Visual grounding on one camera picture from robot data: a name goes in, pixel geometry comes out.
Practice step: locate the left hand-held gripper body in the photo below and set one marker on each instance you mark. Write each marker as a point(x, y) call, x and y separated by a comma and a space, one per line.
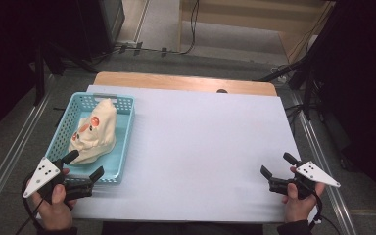
point(42, 174)

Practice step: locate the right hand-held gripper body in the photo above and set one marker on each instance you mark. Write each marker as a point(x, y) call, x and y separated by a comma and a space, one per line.
point(316, 173)

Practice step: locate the light blue plastic basket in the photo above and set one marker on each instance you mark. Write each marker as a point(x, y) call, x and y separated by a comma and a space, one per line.
point(120, 156)

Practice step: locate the cream garment with orange print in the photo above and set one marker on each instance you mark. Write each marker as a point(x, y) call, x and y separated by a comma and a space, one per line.
point(101, 137)

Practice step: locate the person's right hand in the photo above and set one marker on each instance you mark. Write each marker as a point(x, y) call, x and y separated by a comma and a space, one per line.
point(298, 209)

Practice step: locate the person's left hand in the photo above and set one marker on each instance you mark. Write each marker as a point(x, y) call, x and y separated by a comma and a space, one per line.
point(55, 215)

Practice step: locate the black metal stand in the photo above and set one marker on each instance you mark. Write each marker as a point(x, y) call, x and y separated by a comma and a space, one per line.
point(39, 78)
point(307, 98)

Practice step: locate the white table mat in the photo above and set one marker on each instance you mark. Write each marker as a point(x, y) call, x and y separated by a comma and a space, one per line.
point(209, 147)

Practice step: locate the dark curtain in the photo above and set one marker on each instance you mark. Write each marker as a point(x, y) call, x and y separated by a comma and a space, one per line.
point(6, 49)
point(365, 81)

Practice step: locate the metal floor rail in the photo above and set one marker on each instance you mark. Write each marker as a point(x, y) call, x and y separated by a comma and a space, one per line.
point(13, 155)
point(315, 147)

